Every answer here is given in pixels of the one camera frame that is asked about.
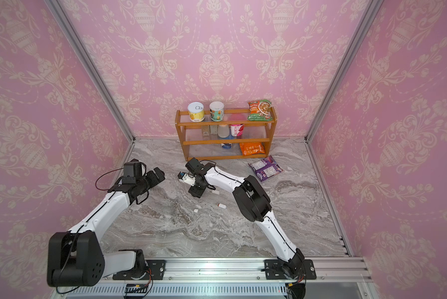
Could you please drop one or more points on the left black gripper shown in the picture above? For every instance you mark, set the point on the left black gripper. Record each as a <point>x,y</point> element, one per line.
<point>155,179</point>

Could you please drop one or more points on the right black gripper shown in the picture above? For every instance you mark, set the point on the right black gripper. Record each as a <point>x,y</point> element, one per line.
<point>193,191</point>

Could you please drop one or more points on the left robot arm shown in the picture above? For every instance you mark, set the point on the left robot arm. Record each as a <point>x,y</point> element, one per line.
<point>75,257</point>

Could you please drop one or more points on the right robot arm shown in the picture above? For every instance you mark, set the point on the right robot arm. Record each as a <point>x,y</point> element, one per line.
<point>255,206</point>

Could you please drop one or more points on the wooden shelf rack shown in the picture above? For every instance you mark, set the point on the wooden shelf rack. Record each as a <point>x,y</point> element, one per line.
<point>211,140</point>

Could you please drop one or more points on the orange snack bag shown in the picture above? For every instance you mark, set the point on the orange snack bag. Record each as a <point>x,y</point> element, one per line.
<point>252,148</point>

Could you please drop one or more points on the white bottle on shelf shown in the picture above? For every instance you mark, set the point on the white bottle on shelf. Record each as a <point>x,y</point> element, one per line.
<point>223,131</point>

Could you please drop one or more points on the purple snack bag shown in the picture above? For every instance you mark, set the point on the purple snack bag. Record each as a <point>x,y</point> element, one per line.
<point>265,168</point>

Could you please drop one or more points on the pink white cup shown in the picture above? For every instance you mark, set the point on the pink white cup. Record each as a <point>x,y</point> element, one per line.
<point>236,130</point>

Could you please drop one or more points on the yellow white can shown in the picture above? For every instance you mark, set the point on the yellow white can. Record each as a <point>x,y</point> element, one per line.
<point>196,112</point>

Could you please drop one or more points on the green white can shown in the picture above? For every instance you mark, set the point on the green white can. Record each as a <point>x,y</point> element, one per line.
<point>217,110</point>

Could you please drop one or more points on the green red snack bag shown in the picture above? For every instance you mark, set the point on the green red snack bag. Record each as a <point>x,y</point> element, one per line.
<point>260,111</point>

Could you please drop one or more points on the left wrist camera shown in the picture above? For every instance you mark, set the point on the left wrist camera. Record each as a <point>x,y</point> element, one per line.
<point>133,170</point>

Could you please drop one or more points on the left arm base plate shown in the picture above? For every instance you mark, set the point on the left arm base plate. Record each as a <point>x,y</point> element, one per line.
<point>154,269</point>

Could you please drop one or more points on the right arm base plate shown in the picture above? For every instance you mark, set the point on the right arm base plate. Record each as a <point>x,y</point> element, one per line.
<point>276,269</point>

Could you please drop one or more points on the aluminium front rail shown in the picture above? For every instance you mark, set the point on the aluminium front rail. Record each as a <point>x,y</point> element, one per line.
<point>237,278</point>

